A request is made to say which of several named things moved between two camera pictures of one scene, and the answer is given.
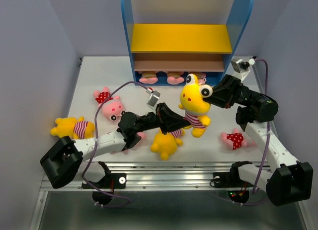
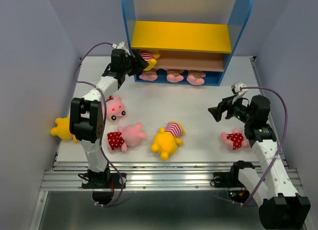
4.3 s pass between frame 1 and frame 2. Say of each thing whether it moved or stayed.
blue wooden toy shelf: stayed
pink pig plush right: stayed
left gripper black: moved
